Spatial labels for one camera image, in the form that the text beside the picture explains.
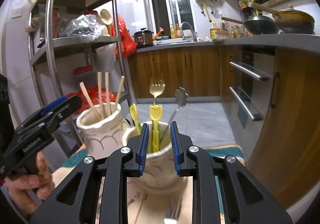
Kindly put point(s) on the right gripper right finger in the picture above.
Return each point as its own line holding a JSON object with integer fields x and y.
{"x": 223, "y": 186}

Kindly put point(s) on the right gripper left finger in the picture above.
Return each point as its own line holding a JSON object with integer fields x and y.
{"x": 96, "y": 189}

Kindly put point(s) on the silver steel fork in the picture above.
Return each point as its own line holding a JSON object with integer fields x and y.
{"x": 173, "y": 211}

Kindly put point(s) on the yellow-green plastic fork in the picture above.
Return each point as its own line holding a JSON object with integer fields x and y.
{"x": 135, "y": 118}

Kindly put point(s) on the yellow-green plastic spoon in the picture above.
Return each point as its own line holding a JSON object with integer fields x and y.
{"x": 155, "y": 112}

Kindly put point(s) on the ornate handle silver spoon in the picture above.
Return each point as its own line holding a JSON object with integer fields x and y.
{"x": 181, "y": 100}

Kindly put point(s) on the cream chopstick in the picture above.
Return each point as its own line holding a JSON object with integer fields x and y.
{"x": 120, "y": 87}
{"x": 86, "y": 95}
{"x": 99, "y": 79}
{"x": 109, "y": 111}

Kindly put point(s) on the gold fork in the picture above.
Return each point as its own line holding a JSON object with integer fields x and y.
{"x": 157, "y": 83}

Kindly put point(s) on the thin wooden chopstick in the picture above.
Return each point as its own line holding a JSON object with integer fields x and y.
{"x": 133, "y": 208}

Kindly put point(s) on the wooden kitchen cabinets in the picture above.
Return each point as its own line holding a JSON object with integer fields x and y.
{"x": 285, "y": 156}

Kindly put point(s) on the kitchen faucet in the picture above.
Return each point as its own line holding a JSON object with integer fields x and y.
{"x": 188, "y": 34}

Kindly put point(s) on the kitchen window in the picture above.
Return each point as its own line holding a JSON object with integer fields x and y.
{"x": 167, "y": 16}

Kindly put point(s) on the person's left hand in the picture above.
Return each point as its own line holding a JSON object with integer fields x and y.
{"x": 15, "y": 188}

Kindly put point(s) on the quilted printed table mat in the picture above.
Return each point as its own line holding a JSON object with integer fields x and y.
{"x": 154, "y": 206}

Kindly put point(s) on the metal shelf rack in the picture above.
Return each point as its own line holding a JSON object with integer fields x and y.
{"x": 51, "y": 48}

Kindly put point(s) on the orange plastic bag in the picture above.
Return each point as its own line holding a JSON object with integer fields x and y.
{"x": 128, "y": 45}

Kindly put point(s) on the pressure cooker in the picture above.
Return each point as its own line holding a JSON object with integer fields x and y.
{"x": 143, "y": 38}

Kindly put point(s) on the yellow oil bottle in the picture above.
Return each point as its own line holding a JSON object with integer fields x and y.
{"x": 215, "y": 32}

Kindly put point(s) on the black wok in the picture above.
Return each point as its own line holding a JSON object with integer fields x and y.
{"x": 257, "y": 25}

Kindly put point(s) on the built-in oven with handles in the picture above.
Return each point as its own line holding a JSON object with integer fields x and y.
{"x": 253, "y": 75}

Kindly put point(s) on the brown pan with handle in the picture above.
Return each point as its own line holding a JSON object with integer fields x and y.
{"x": 290, "y": 21}

